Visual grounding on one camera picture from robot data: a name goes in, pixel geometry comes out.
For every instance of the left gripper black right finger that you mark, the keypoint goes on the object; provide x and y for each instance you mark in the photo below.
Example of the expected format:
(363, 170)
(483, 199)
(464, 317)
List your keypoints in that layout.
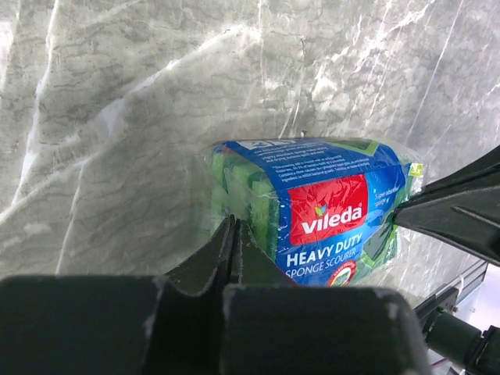
(251, 265)

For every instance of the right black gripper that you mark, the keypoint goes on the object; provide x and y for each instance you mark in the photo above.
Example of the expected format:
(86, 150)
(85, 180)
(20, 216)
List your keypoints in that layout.
(457, 341)

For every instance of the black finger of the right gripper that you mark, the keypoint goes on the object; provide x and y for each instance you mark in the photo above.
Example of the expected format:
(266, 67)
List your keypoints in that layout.
(461, 210)

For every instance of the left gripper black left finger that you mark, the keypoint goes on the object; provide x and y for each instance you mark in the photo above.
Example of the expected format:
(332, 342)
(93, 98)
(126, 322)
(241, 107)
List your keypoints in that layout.
(199, 272)

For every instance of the blue green sponge pack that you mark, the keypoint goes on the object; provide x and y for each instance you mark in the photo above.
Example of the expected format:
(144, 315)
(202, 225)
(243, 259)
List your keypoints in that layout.
(321, 208)

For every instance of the right aluminium rail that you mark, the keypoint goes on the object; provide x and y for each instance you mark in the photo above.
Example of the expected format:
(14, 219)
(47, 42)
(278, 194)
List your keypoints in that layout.
(470, 280)

